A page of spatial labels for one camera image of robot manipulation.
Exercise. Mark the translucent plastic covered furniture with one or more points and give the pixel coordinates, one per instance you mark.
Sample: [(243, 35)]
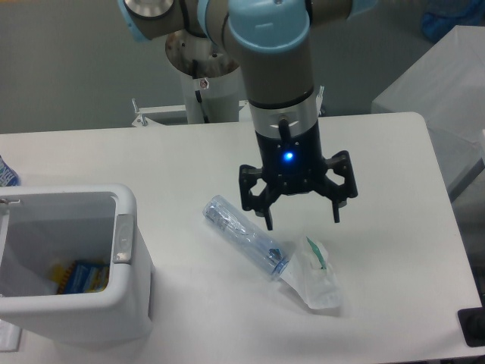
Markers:
[(446, 87)]

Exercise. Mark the blue patterned object left edge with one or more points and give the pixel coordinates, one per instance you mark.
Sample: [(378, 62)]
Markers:
[(8, 177)]

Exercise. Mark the white trash can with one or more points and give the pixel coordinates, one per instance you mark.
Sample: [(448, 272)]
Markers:
[(46, 226)]

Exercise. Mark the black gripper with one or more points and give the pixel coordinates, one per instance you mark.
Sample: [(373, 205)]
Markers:
[(288, 159)]

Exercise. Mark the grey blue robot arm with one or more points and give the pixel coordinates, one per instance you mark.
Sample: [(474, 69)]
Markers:
[(269, 40)]

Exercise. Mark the clear plastic wrapper green item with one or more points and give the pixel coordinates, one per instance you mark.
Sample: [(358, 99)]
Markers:
[(310, 274)]

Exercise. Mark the blue bag background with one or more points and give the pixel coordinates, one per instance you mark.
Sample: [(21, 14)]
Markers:
[(440, 17)]

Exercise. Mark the black device table corner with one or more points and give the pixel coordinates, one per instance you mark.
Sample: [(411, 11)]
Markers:
[(472, 324)]

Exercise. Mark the clear plastic bottle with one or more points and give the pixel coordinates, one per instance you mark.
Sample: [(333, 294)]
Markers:
[(245, 236)]

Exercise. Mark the blue yellow box in bin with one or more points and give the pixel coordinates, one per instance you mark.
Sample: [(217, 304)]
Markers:
[(81, 276)]

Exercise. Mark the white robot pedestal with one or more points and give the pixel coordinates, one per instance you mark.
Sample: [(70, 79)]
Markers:
[(197, 79)]

